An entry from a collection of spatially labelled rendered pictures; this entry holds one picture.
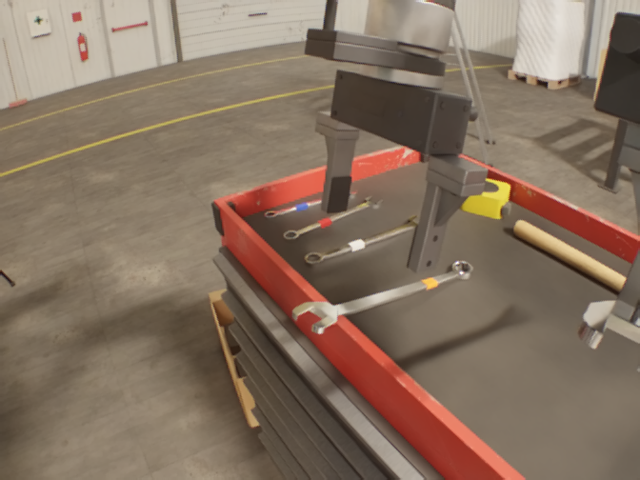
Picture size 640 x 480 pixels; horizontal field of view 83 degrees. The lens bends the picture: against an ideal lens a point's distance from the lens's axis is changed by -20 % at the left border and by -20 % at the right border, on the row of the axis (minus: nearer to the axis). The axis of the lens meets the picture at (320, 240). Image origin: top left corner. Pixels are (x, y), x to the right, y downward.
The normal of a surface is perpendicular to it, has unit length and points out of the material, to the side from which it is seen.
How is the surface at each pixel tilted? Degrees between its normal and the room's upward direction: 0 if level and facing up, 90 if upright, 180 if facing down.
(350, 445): 14
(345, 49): 86
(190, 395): 0
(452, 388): 0
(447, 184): 78
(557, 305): 0
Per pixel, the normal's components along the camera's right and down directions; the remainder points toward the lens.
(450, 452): -0.84, 0.32
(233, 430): -0.05, -0.85
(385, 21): -0.65, 0.26
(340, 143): 0.55, 0.42
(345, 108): -0.82, 0.15
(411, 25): -0.17, 0.40
